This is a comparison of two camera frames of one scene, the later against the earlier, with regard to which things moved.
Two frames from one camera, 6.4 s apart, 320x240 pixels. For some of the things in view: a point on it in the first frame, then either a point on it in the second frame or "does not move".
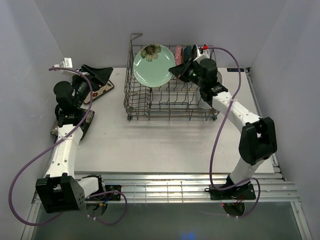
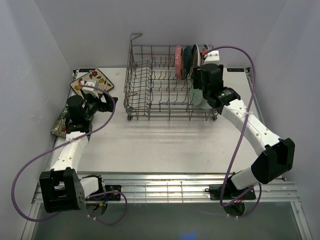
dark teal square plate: x=187 y=53 does not move
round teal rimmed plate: x=194 y=52 does not move
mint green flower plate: x=151 y=64 to x=196 y=96
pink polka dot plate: x=179 y=55 does not move
